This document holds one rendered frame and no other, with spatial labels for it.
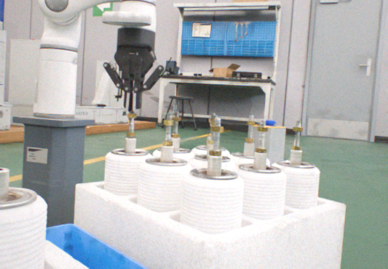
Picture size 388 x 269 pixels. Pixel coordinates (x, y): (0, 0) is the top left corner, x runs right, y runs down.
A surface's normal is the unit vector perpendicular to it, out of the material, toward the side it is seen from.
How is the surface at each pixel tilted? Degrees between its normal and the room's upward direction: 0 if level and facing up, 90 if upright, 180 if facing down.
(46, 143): 90
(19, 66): 90
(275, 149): 90
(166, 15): 90
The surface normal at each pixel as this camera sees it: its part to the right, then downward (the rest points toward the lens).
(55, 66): 0.22, 0.07
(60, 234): 0.70, 0.05
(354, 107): -0.30, 0.03
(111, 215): -0.73, -0.01
